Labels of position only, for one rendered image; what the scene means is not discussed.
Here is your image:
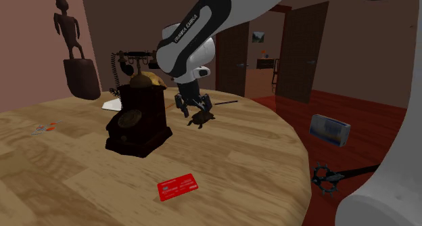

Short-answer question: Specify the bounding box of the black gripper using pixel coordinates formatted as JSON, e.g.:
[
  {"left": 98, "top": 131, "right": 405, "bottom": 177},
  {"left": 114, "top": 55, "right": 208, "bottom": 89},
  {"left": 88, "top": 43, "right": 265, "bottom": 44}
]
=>
[{"left": 174, "top": 78, "right": 214, "bottom": 118}]

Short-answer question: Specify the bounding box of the dark turtle figure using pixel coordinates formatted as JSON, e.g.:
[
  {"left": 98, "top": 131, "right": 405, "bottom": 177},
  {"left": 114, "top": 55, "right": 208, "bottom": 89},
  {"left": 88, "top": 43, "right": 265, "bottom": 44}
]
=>
[{"left": 187, "top": 110, "right": 217, "bottom": 130}]

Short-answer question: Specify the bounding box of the yellow curved object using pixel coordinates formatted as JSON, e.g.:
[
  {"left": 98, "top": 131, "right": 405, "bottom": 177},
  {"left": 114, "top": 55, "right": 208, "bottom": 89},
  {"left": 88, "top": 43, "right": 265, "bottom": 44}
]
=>
[{"left": 131, "top": 70, "right": 168, "bottom": 89}]

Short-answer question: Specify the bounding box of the dark brown door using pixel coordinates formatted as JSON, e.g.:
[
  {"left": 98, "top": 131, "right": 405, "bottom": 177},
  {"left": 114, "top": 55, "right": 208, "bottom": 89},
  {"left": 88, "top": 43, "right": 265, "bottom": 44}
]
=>
[
  {"left": 275, "top": 1, "right": 330, "bottom": 104},
  {"left": 215, "top": 20, "right": 250, "bottom": 98}
]

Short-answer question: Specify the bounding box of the dark wooden antique telephone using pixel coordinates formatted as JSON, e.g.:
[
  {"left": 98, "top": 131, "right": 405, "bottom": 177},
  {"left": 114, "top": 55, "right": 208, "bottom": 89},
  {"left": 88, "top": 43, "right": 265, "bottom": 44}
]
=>
[{"left": 105, "top": 49, "right": 174, "bottom": 159}]

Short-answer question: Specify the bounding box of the round wooden table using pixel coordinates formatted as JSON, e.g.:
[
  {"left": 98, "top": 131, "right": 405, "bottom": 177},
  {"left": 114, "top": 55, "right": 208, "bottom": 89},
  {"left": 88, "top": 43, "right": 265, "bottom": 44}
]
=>
[{"left": 0, "top": 87, "right": 313, "bottom": 226}]

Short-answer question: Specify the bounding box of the dark chest of drawers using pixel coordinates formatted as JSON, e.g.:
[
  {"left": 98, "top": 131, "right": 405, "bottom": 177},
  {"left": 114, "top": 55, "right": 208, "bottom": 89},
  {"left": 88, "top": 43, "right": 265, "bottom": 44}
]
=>
[{"left": 256, "top": 49, "right": 276, "bottom": 70}]

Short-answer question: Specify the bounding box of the white flat sheet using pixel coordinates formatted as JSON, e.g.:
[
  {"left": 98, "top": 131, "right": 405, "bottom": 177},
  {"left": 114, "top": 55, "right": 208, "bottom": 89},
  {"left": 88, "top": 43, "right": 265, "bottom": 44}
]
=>
[{"left": 101, "top": 98, "right": 123, "bottom": 112}]

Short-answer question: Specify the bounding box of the red card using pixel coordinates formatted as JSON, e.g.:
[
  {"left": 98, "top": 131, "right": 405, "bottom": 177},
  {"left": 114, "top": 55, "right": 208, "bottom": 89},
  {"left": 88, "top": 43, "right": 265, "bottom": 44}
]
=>
[{"left": 156, "top": 173, "right": 200, "bottom": 202}]

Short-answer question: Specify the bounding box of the dark wooden human statue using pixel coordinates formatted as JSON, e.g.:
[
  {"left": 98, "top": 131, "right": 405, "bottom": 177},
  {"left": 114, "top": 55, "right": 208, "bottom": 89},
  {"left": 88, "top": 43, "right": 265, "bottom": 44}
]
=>
[{"left": 53, "top": 0, "right": 101, "bottom": 101}]

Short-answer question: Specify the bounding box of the blue grey box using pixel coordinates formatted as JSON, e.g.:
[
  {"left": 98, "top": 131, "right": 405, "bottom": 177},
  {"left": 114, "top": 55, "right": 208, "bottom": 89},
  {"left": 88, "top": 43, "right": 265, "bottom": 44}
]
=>
[{"left": 308, "top": 114, "right": 351, "bottom": 148}]

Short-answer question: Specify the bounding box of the black spiked mace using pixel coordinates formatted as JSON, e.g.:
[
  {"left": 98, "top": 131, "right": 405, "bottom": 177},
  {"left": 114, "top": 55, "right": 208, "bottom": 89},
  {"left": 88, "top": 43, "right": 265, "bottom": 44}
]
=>
[{"left": 310, "top": 162, "right": 381, "bottom": 198}]

